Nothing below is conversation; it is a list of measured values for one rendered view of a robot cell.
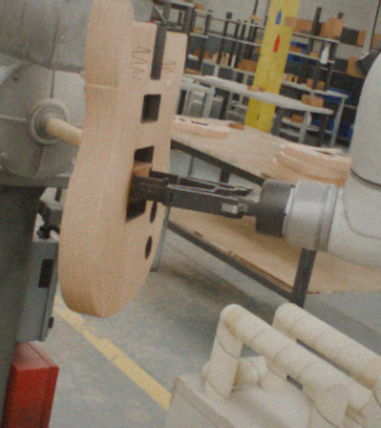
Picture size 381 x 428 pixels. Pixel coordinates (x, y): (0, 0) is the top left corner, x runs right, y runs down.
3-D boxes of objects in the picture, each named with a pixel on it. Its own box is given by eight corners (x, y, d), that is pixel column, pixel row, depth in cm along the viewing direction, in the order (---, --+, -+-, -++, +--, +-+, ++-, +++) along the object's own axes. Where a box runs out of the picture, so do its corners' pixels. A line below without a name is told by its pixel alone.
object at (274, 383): (252, 382, 101) (269, 311, 99) (271, 380, 102) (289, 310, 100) (268, 395, 98) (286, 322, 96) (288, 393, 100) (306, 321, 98)
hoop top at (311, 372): (211, 326, 94) (217, 300, 93) (233, 325, 96) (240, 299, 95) (328, 412, 78) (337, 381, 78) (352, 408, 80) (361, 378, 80)
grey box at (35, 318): (-11, 320, 214) (23, 115, 202) (26, 318, 220) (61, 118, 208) (12, 345, 202) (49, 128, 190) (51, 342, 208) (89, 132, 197)
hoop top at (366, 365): (266, 324, 99) (272, 299, 98) (286, 322, 101) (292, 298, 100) (387, 404, 83) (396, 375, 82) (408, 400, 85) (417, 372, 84)
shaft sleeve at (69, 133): (50, 136, 167) (45, 121, 165) (63, 130, 168) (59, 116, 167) (92, 158, 153) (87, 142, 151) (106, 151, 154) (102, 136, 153)
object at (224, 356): (198, 388, 96) (214, 313, 94) (219, 385, 98) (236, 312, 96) (213, 401, 93) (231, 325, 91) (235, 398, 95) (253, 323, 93)
